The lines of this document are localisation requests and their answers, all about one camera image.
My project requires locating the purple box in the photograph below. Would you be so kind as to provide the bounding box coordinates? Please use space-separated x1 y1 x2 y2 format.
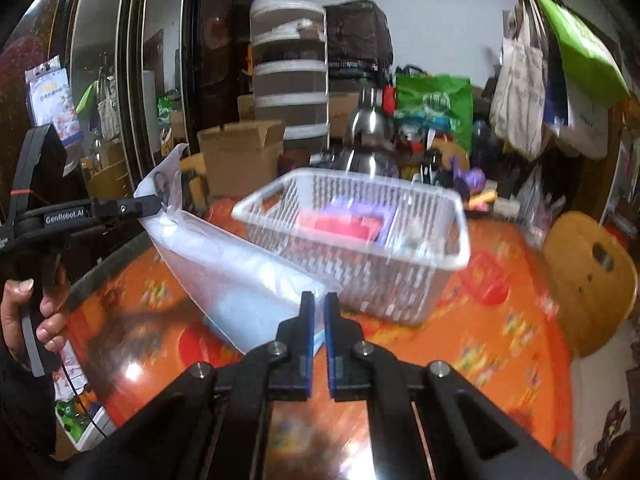
322 196 397 244

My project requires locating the green hanging bag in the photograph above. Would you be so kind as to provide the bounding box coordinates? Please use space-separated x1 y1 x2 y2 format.
538 0 629 108

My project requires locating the light blue tissue pack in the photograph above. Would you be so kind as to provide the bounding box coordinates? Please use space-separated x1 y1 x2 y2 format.
134 144 339 354

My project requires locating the green shopping bag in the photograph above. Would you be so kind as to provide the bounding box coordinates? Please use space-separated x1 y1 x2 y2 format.
394 73 474 151

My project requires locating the right wooden chair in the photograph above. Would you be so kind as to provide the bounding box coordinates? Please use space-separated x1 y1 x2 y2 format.
541 211 638 358

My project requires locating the white perforated plastic basket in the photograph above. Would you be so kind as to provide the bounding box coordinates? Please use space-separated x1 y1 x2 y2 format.
232 168 471 325

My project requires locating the left hand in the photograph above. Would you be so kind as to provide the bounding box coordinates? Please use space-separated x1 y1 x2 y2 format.
0 268 72 361

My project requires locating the steel gourd-shaped kettle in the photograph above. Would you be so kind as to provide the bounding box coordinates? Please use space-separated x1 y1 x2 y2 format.
333 86 399 178

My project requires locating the cardboard box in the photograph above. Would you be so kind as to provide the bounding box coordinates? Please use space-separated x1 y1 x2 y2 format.
198 120 285 198

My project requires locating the pink wet wipes pack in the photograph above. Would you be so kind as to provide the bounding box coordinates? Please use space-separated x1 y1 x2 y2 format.
296 210 382 243

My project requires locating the beige canvas tote bag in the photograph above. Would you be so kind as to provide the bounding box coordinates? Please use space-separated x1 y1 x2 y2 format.
489 0 548 160

